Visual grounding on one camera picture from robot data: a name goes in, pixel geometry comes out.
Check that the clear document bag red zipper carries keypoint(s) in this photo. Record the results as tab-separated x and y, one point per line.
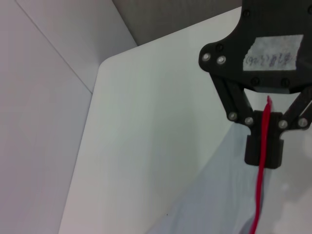
219	190

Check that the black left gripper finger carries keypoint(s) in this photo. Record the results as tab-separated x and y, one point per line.
275	146
254	141

